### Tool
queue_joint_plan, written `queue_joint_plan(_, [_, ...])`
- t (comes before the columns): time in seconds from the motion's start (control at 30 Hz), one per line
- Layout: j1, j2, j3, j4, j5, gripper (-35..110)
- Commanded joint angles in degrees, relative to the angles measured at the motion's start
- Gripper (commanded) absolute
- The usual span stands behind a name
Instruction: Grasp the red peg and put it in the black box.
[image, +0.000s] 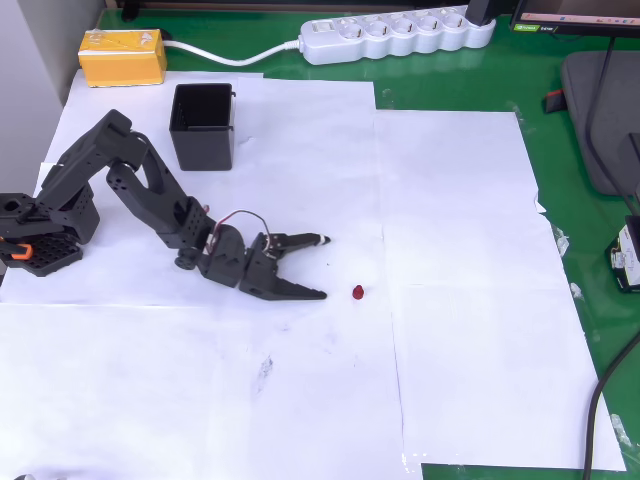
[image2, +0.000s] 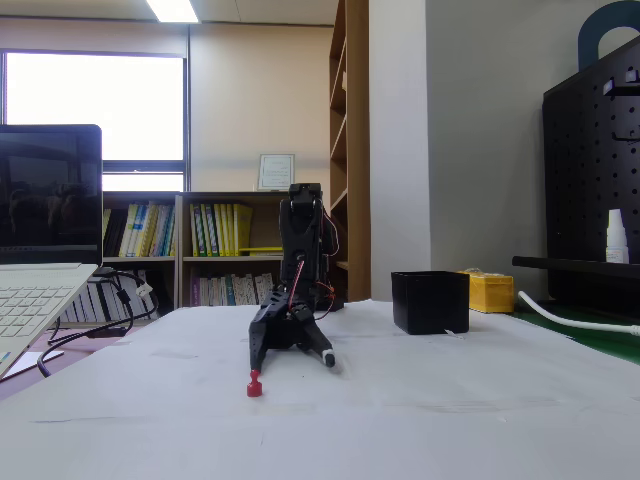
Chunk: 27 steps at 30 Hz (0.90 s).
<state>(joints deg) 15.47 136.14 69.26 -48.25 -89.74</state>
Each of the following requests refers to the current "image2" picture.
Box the black square container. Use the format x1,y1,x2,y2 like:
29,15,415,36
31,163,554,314
390,270,471,336

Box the yellow cardboard box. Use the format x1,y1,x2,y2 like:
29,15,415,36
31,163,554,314
457,268,516,315

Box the thick yellow binder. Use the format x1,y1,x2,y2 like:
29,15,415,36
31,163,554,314
232,203,254,258

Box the wide low dark bookshelf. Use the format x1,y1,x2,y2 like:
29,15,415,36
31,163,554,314
175,190,324,308

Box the taped white paper sheets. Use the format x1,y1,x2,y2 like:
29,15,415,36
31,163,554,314
0,298,640,480

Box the framed white certificate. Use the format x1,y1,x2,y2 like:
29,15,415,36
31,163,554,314
257,153,297,193

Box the tall wooden bookshelf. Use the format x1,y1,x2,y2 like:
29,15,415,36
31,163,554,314
328,0,372,304

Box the narrow low dark bookshelf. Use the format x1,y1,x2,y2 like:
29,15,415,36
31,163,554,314
101,191,183,322

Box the white paper card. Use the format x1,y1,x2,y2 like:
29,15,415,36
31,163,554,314
1,349,67,384

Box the white laptop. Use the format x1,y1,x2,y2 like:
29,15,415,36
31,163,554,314
0,123,104,381

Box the green desk mat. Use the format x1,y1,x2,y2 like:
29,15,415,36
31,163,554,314
499,299,640,369

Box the bright window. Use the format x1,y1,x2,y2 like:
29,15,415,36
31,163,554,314
0,48,192,194

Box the white plastic bottle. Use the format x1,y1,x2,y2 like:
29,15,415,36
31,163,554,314
605,208,631,265

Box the black pegboard stand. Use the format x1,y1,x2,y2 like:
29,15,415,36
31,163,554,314
511,32,640,314

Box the ceiling light panel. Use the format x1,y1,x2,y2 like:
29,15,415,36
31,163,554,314
145,0,202,24

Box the teal arch shape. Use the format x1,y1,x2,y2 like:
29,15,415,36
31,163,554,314
577,0,640,72

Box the black plug cable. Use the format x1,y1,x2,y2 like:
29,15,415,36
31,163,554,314
47,269,161,347

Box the black looped cable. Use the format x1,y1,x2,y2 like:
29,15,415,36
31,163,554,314
37,269,136,379

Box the white power cable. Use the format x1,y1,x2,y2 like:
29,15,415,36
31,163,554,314
517,290,640,338

